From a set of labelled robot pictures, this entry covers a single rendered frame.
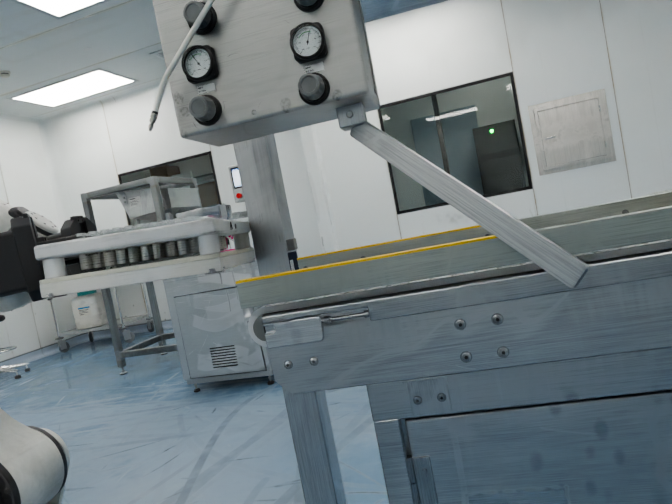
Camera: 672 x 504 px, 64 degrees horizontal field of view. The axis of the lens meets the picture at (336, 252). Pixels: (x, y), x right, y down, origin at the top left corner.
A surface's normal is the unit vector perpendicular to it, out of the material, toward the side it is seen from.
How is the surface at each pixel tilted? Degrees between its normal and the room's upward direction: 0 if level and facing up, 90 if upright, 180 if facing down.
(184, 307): 90
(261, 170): 90
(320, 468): 90
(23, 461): 61
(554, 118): 90
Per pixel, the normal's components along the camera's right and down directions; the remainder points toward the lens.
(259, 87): -0.20, 0.09
